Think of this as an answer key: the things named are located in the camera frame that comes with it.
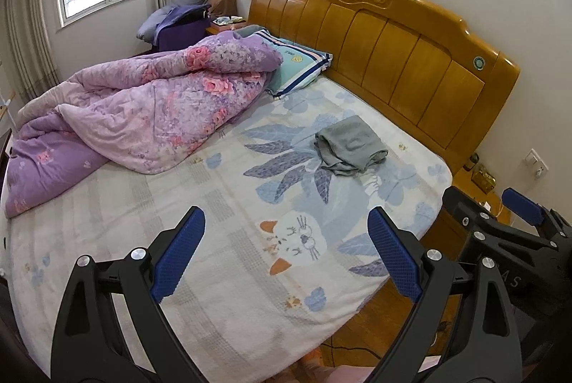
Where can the purple floral quilt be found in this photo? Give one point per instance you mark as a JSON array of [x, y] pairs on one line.
[[147, 110]]

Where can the teal striped pillow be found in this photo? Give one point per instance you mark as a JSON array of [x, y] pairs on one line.
[[297, 63]]

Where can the brown armchair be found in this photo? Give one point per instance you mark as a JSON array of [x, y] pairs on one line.
[[223, 3]]

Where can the white wall socket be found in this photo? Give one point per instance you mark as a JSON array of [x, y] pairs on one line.
[[537, 162]]

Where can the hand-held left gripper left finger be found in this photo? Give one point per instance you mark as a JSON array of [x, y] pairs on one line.
[[178, 258]]

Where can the wooden nightstand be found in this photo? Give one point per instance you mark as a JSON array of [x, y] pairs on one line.
[[451, 226], [225, 25]]

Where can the grey hooded sweatshirt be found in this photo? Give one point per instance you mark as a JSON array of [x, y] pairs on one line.
[[351, 144]]

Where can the glass tray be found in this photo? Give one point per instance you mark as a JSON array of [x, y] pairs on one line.
[[485, 178]]

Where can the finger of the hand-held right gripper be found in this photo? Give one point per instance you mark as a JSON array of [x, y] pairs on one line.
[[464, 208], [520, 204]]

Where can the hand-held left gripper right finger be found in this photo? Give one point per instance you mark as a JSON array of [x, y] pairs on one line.
[[395, 253]]

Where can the wooden bed with headboard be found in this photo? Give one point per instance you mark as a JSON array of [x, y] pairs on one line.
[[201, 195]]

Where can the chair with purple clothes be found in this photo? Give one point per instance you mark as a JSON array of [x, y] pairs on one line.
[[178, 1]]

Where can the orange wooden headboard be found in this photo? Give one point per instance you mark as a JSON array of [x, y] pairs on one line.
[[380, 47]]

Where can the dark jar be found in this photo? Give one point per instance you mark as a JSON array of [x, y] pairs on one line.
[[471, 163]]

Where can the dark purple cloth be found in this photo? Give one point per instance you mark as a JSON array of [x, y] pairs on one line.
[[183, 30]]

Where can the person's pink trousers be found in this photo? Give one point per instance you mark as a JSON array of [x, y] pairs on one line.
[[339, 374]]

